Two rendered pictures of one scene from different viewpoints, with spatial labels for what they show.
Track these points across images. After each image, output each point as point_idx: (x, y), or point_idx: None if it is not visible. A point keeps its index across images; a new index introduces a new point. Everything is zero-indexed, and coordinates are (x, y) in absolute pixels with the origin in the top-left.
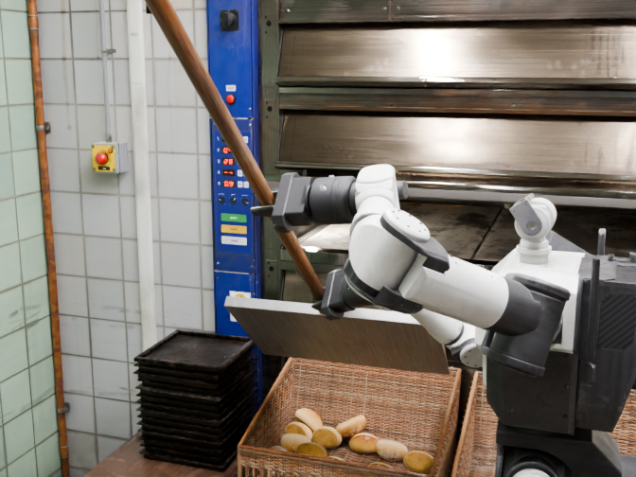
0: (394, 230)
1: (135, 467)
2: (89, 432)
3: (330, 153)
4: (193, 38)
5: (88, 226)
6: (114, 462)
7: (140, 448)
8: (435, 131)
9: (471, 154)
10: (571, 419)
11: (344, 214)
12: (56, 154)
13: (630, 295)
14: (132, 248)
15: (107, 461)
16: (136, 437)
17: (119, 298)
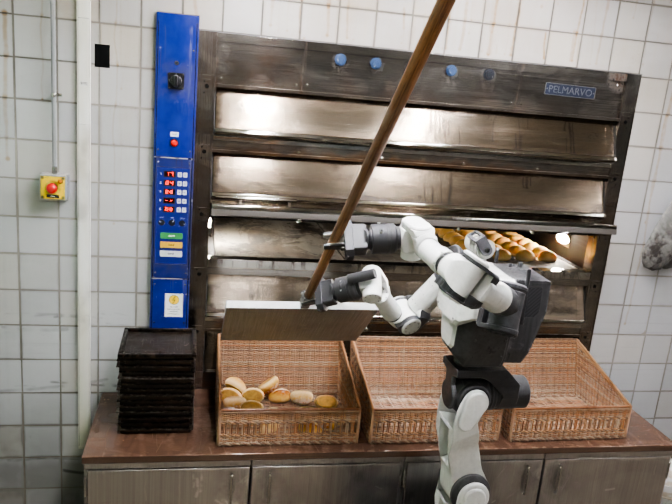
0: (478, 263)
1: (119, 441)
2: (16, 424)
3: (253, 187)
4: (139, 91)
5: (24, 245)
6: (98, 441)
7: (109, 426)
8: (328, 172)
9: None
10: (503, 358)
11: (395, 248)
12: None
13: (539, 287)
14: (69, 262)
15: (91, 441)
16: (98, 419)
17: (54, 306)
